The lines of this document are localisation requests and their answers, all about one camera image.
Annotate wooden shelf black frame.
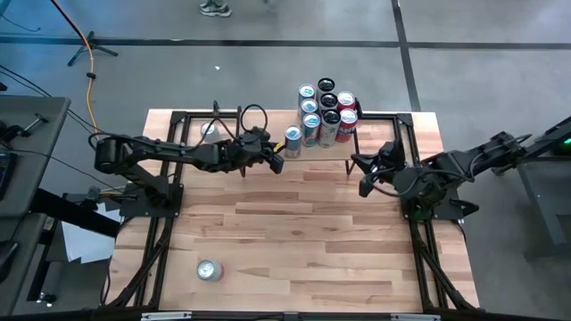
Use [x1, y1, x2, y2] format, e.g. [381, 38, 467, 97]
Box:
[234, 98, 369, 178]

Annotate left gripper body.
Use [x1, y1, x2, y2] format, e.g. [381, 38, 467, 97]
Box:
[209, 127, 273, 173]

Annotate white paper sheets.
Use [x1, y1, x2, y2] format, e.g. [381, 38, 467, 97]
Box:
[61, 202, 122, 265]

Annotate yellow floor cable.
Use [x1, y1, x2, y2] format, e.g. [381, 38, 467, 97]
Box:
[66, 21, 100, 139]

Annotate silver table bracket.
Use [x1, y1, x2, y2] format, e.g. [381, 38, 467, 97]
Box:
[390, 313, 442, 321]
[140, 311, 193, 321]

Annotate black aluminium rail frame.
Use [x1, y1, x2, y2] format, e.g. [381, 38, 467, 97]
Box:
[101, 109, 481, 313]

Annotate grey side table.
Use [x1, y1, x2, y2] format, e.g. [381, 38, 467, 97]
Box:
[0, 95, 72, 313]

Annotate person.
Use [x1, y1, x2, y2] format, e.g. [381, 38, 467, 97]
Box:
[199, 0, 233, 18]

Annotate black tripod stand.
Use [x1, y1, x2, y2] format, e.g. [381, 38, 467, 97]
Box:
[49, 0, 120, 68]

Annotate black diagonal support beam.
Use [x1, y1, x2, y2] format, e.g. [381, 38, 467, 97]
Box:
[29, 186, 122, 239]

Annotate black clamp tool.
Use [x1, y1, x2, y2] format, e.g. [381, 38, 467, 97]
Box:
[0, 112, 51, 144]

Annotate white Celsius can palm print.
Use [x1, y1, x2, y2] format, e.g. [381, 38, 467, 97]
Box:
[318, 109, 343, 149]

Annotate white orange beverage can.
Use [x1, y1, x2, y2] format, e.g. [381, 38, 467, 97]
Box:
[195, 258, 226, 283]
[199, 121, 220, 144]

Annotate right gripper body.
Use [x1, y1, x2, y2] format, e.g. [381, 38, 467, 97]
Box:
[374, 140, 408, 179]

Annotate dark grey metal stand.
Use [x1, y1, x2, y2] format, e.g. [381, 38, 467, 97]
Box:
[490, 115, 571, 262]

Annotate table caster wheel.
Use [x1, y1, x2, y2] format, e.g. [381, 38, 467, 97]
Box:
[35, 292, 58, 309]

